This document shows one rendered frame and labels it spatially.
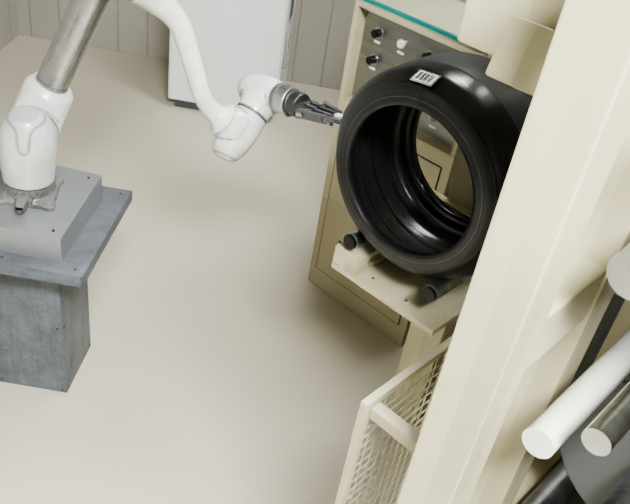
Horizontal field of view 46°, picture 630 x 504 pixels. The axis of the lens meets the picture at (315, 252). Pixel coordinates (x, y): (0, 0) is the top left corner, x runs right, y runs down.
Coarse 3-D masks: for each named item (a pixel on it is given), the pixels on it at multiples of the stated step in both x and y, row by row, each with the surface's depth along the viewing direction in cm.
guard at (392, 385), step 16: (432, 352) 161; (416, 368) 157; (384, 384) 152; (400, 384) 153; (432, 384) 171; (368, 400) 147; (368, 416) 150; (400, 416) 166; (416, 416) 175; (352, 448) 154; (368, 448) 161; (384, 448) 169; (400, 448) 178; (352, 464) 157; (368, 480) 173; (336, 496) 165; (384, 496) 188
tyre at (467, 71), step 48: (384, 96) 180; (432, 96) 171; (480, 96) 168; (528, 96) 177; (336, 144) 202; (384, 144) 216; (480, 144) 167; (384, 192) 217; (432, 192) 218; (480, 192) 170; (384, 240) 197; (432, 240) 213; (480, 240) 176
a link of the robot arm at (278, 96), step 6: (282, 84) 221; (276, 90) 219; (282, 90) 218; (288, 90) 218; (294, 90) 219; (270, 96) 220; (276, 96) 218; (282, 96) 217; (270, 102) 220; (276, 102) 219; (282, 102) 218; (276, 108) 220; (282, 108) 218; (282, 114) 221
